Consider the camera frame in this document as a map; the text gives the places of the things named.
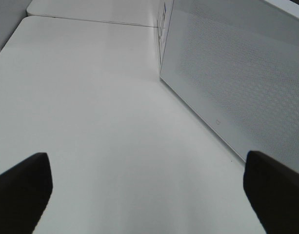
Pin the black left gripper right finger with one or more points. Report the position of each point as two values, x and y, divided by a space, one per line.
273 193

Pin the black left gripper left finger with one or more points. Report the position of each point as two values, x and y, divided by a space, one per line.
25 190

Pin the white microwave oven body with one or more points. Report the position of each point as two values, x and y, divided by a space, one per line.
163 21

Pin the white microwave door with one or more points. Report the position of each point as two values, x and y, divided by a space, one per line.
235 63

